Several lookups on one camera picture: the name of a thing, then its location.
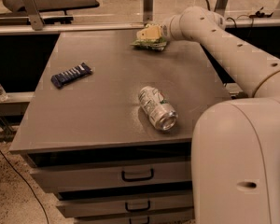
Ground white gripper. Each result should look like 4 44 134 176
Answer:
136 20 172 42

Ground green jalapeno chip bag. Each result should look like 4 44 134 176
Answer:
132 37 167 51

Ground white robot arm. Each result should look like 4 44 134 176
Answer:
158 7 280 224

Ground blue rxbar blueberry bar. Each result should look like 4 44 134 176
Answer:
50 63 92 89

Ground silver green soda can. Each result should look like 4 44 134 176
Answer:
138 86 177 131

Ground grey drawer cabinet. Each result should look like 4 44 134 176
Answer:
8 27 232 224

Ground top grey drawer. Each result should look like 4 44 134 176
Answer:
31 160 191 193

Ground grey drawer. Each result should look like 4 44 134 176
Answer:
74 208 194 224
57 191 193 217
31 160 191 193

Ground bottom grey drawer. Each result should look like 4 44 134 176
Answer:
74 208 194 224

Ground middle grey drawer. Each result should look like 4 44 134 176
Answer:
57 191 193 217

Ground middle metal bracket post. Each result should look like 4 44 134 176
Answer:
143 0 153 23

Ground left metal bracket post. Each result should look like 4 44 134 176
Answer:
22 0 44 31

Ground metal rail frame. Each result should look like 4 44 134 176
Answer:
0 18 280 35

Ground black top drawer handle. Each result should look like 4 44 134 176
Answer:
121 169 154 182

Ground black drawer handle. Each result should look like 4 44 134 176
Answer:
121 169 154 182
129 217 150 224
125 201 151 213

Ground black middle drawer handle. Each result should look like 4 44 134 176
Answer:
125 201 151 213

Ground black bottom drawer handle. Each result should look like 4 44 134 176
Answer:
129 217 150 224

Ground black floor cable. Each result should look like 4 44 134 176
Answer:
0 131 50 224

